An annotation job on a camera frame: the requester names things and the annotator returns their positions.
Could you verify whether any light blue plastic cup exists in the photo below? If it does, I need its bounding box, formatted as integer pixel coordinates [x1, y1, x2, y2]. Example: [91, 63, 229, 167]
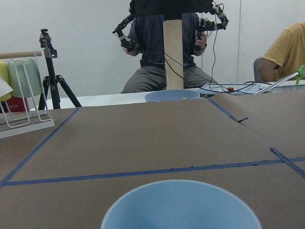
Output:
[101, 179, 262, 229]

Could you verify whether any blue plastic bowl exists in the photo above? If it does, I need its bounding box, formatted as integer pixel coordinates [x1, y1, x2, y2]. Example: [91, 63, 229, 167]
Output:
[145, 89, 200, 102]

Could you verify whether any seated operator dark shirt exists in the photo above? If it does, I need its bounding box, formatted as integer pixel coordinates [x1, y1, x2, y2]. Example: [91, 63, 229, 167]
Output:
[122, 12, 215, 94]

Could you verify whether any black tripod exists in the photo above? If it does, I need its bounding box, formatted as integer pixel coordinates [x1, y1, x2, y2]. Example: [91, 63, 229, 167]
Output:
[38, 29, 81, 110]

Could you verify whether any green cup in rack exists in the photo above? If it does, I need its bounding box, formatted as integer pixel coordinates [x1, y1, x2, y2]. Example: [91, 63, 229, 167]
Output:
[8, 57, 42, 98]

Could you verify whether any person in yellow shirt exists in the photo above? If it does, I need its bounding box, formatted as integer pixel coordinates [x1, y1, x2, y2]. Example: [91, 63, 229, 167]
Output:
[258, 22, 305, 83]

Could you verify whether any green tipped metal rod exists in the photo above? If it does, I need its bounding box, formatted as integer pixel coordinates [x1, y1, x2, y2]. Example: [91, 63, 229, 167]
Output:
[255, 65, 305, 94]

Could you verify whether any yellow cup in rack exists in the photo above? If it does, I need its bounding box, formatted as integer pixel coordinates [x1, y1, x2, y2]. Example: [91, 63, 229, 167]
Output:
[0, 61, 13, 102]

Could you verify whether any white wire dish rack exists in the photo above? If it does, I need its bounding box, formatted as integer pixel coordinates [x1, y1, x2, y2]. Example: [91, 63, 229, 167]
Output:
[0, 56, 54, 138]

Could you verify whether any wooden rack handle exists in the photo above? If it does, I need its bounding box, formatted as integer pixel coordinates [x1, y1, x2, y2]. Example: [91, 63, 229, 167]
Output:
[0, 51, 42, 59]

